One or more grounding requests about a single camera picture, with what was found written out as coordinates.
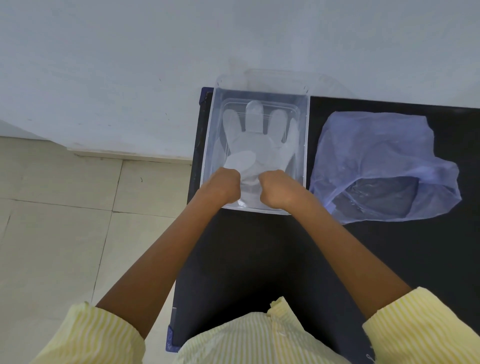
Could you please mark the person's left hand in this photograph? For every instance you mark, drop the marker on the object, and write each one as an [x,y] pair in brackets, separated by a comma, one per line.
[221,185]

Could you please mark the person's right hand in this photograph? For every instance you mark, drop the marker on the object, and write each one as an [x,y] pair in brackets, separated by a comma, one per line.
[279,189]

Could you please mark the person's left fingers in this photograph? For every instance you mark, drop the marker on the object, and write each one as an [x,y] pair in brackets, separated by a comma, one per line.
[234,183]

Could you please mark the person's right fingers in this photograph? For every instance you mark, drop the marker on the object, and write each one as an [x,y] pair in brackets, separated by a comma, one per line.
[264,187]

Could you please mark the clear disposable plastic glove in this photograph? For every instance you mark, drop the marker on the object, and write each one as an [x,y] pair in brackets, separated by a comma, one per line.
[258,150]

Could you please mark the person's right forearm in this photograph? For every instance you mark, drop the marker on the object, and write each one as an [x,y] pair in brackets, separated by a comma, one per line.
[337,255]

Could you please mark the person's left forearm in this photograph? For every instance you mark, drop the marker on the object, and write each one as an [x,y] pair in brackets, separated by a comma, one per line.
[165,258]

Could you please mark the clear plastic storage bin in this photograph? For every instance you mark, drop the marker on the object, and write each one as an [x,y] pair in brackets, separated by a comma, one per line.
[210,150]

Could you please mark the clear plastic inner tray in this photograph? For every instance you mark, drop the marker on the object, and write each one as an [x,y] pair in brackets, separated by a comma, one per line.
[262,102]

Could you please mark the translucent blue plastic bag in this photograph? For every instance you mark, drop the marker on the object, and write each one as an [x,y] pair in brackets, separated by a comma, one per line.
[375,150]

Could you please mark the yellow striped shirt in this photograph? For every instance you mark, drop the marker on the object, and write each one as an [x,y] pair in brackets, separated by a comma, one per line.
[243,341]

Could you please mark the blue table corner guard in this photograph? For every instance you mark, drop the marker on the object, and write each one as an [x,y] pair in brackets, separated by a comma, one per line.
[170,339]

